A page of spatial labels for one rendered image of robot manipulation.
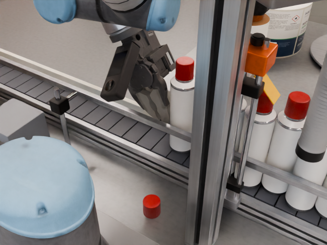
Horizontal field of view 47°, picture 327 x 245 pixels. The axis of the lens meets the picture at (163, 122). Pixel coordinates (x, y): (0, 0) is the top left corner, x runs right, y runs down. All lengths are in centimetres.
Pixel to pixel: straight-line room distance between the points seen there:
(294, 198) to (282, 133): 13
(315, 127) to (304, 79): 58
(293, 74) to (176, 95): 47
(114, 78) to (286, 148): 32
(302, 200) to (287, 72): 47
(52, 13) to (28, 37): 79
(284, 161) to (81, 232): 37
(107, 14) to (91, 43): 72
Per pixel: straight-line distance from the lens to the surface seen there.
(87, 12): 60
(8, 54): 113
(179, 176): 77
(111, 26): 71
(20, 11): 162
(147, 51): 75
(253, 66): 49
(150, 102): 76
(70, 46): 130
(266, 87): 60
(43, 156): 45
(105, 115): 89
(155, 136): 82
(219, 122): 47
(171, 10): 56
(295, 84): 104
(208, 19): 41
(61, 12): 61
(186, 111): 71
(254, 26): 87
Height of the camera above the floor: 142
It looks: 39 degrees down
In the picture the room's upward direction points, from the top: straight up
